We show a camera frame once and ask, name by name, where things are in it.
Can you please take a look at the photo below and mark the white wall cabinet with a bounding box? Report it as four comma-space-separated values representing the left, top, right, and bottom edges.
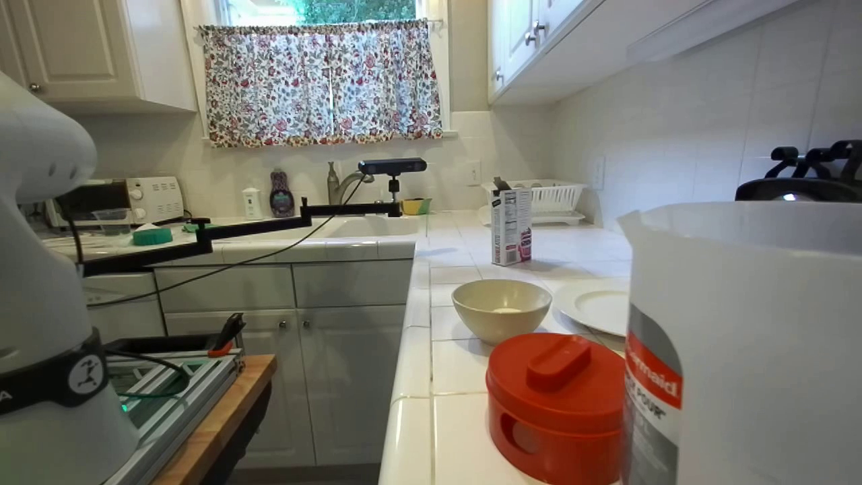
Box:
488, 0, 801, 108

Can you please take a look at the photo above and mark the floral curtain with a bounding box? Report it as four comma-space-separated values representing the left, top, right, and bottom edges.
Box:
195, 18, 446, 150

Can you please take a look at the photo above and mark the black stereo camera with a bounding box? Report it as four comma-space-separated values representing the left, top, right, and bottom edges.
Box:
356, 156, 430, 178

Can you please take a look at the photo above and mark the white toaster oven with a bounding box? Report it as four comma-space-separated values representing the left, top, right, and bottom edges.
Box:
43, 172, 189, 231

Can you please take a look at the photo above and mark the white dish rack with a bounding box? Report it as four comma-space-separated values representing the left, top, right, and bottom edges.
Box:
480, 178, 593, 230

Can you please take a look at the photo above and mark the chrome faucet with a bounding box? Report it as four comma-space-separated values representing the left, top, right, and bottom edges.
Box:
323, 158, 370, 207

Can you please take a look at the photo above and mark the yellow green sponge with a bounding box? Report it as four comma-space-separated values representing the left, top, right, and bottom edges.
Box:
397, 195, 432, 218

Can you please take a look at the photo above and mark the window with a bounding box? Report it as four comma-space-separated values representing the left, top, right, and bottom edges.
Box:
212, 0, 424, 30

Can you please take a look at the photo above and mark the cream lower cabinet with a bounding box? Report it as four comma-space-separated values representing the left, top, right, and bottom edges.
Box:
84, 255, 418, 471

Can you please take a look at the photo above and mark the cream cabinet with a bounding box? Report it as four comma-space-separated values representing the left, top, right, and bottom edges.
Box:
84, 255, 418, 471
0, 0, 198, 116

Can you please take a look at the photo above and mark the white dinner plate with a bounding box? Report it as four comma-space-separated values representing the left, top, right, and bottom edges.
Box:
552, 282, 632, 339

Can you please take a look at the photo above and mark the black cable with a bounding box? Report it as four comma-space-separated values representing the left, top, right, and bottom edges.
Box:
84, 172, 370, 313

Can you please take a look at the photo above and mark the red round lidded container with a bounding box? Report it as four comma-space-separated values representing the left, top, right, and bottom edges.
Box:
481, 332, 630, 485

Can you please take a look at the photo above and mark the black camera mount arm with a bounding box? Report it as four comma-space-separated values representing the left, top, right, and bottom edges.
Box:
77, 172, 405, 278

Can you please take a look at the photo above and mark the white plastic pitcher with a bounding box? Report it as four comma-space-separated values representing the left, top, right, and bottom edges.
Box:
616, 199, 862, 485

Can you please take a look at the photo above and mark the cream upper cabinet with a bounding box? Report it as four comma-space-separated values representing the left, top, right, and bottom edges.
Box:
0, 0, 198, 116

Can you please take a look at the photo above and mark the wooden table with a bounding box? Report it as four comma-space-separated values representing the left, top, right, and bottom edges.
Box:
147, 352, 279, 485

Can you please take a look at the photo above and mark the white ceramic bowl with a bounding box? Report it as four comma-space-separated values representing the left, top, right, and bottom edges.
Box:
449, 278, 554, 348

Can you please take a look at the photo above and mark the grey green device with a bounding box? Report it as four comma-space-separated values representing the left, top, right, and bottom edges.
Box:
101, 344, 245, 485

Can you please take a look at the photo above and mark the granulated sugar box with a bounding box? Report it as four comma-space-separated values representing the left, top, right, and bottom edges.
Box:
488, 174, 535, 269

